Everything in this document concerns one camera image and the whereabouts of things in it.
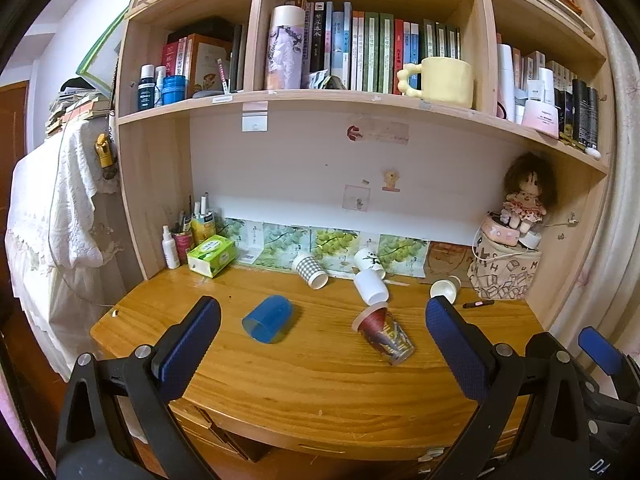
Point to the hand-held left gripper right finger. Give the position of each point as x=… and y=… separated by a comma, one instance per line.
x=457, y=350

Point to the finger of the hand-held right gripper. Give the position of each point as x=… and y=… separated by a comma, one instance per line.
x=602, y=351

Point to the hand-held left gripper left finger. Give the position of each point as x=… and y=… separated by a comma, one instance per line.
x=186, y=349

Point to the red patterned paper cup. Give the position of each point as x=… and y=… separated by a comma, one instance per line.
x=382, y=332

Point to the small white paper cup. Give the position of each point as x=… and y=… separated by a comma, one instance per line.
x=445, y=290

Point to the blue plastic cup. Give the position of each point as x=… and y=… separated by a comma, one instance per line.
x=267, y=319

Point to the plain white paper cup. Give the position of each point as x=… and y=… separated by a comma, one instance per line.
x=371, y=286

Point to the white plant-print paper cup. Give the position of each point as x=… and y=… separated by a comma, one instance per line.
x=369, y=260

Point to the white grid-print paper cup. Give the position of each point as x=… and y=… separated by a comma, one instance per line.
x=310, y=270

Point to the dark upright books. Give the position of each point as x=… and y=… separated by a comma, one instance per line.
x=238, y=57

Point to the row of upright books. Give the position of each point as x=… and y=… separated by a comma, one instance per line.
x=380, y=50

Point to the black pen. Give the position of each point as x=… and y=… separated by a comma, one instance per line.
x=477, y=304

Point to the desk drawer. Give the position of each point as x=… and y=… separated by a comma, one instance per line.
x=210, y=425

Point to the brown paper card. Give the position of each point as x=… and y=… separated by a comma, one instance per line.
x=449, y=262

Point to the letter-print fabric bag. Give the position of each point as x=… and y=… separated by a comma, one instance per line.
x=505, y=270

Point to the green tissue box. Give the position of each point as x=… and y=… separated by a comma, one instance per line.
x=211, y=256

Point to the white spray bottle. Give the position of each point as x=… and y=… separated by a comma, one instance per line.
x=171, y=250

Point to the metal pen holder can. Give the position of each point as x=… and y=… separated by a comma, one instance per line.
x=181, y=246

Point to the yellow pen holder box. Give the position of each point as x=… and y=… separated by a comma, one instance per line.
x=202, y=230

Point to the pink round box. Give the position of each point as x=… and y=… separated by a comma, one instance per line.
x=500, y=230

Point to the wooden desk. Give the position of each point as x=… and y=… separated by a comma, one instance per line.
x=320, y=385

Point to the wooden bookshelf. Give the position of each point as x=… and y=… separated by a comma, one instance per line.
x=150, y=185

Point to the brown-haired rag doll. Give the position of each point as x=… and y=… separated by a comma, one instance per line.
x=527, y=195

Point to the grape print paper strip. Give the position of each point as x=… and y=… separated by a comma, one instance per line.
x=325, y=242

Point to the white lace cloth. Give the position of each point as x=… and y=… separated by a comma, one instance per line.
x=50, y=220

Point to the yellow hanging toy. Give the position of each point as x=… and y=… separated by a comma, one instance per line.
x=105, y=152

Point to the pink and white jar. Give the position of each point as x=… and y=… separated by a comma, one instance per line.
x=541, y=119

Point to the row of black bottles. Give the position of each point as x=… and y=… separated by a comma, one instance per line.
x=580, y=110

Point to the blue round jar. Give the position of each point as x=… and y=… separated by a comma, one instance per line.
x=174, y=91

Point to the dark blue bottle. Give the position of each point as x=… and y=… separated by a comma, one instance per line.
x=146, y=90

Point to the slim white bottle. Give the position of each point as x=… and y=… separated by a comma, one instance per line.
x=160, y=85

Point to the stack of old books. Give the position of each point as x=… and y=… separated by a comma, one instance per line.
x=75, y=107

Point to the white cosmetic tube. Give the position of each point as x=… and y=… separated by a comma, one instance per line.
x=541, y=85

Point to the tall white bottle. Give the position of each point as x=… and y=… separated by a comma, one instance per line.
x=506, y=80

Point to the orange illustrated book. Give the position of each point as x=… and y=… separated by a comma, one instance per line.
x=210, y=67

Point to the red books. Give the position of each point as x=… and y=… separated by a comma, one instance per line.
x=175, y=57

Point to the green framed board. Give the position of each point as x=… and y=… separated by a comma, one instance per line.
x=100, y=45

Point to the tall floral printed tumbler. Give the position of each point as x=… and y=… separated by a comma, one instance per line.
x=284, y=47

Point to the bear wall sticker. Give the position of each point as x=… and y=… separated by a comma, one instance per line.
x=391, y=181

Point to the small square wall sticker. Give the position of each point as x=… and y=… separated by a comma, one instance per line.
x=356, y=197

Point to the red and white wall sticker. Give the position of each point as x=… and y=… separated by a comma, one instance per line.
x=377, y=131

